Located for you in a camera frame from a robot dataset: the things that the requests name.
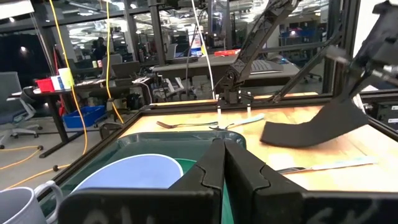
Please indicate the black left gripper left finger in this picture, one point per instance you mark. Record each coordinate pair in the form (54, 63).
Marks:
(140, 208)

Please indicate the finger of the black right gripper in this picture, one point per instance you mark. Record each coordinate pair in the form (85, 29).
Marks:
(317, 130)

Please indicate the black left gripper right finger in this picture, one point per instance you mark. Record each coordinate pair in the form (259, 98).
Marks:
(295, 208)

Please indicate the blue plastic bowl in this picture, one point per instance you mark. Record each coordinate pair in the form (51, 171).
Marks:
(133, 172)

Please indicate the metal fork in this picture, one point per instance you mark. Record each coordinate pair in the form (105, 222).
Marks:
(164, 124)

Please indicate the grey plastic mug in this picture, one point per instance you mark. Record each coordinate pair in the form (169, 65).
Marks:
(15, 205)

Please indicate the dark green serving tray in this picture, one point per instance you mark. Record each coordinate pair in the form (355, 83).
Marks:
(161, 146)

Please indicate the grey keyboard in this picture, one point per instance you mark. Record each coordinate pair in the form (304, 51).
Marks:
(265, 66)

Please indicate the blue plastic bin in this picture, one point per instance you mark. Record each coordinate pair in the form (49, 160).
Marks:
(84, 117)

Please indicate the flat red-orange item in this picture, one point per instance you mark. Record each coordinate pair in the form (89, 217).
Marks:
(227, 52)

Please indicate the dark office desk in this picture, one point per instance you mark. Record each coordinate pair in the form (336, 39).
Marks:
(90, 87)

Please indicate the grey desk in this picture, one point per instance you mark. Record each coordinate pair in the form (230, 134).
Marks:
(199, 67)

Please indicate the white and blue bottle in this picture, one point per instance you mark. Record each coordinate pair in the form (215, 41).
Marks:
(195, 43)

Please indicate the white and blue box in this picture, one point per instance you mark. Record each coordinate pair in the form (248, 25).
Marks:
(56, 83)

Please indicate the red box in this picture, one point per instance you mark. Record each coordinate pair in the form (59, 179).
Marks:
(45, 85)

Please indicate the person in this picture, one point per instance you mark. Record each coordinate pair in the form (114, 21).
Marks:
(99, 49)

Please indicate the grey office chair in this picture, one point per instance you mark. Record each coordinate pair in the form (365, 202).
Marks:
(12, 93)

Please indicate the black aluminium table frame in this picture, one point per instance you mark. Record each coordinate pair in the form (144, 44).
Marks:
(186, 107)

